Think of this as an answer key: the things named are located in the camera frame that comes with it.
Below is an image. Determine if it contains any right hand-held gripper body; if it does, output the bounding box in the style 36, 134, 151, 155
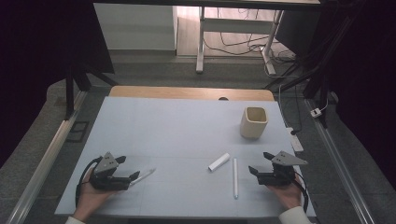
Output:
257, 150, 309, 188

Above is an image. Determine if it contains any metal floor rail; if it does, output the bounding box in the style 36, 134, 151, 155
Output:
304, 98, 376, 224
6, 90, 89, 224

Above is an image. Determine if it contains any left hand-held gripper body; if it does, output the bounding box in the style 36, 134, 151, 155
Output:
89, 151, 132, 191

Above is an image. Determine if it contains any dark curtain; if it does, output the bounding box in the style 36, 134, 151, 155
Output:
0, 0, 115, 169
320, 0, 396, 195

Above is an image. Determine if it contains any white cylindrical tube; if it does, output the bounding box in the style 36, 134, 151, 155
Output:
207, 152, 232, 173

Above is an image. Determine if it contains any person's left hand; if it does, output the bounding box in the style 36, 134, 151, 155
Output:
73, 169, 118, 222

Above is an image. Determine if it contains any left hand-held gripper black cable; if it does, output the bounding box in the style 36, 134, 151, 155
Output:
75, 156, 104, 208

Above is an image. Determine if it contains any wooden table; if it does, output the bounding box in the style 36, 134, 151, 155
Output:
108, 85, 276, 103

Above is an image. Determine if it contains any beige pen holder cup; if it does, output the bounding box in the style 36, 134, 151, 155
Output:
239, 106, 269, 140

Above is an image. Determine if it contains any person's right hand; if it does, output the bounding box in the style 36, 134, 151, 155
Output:
265, 178, 304, 211

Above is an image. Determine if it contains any slim white pen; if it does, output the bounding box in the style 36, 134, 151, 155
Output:
233, 158, 239, 200

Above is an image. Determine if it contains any black monitor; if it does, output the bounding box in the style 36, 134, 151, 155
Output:
275, 8, 322, 59

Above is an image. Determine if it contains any white desk frame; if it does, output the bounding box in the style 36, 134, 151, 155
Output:
195, 6, 285, 76

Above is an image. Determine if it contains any tangle of black floor cables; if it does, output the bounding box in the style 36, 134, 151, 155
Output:
204, 7, 297, 64

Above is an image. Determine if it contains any black metal stand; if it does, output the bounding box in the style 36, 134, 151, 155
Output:
64, 60, 120, 121
264, 0, 347, 129

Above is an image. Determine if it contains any white cabinet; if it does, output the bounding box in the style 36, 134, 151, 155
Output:
92, 3, 177, 51

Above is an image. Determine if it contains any translucent white pen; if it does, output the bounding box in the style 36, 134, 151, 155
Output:
130, 167, 157, 188

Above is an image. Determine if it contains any right hand-held gripper black cable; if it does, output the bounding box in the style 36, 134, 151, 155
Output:
293, 171, 310, 214

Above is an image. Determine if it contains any white power strip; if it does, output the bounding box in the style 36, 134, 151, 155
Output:
285, 126, 304, 153

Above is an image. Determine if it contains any hand-held gripper black cable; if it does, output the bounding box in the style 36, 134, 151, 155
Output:
75, 156, 104, 208
293, 171, 310, 214

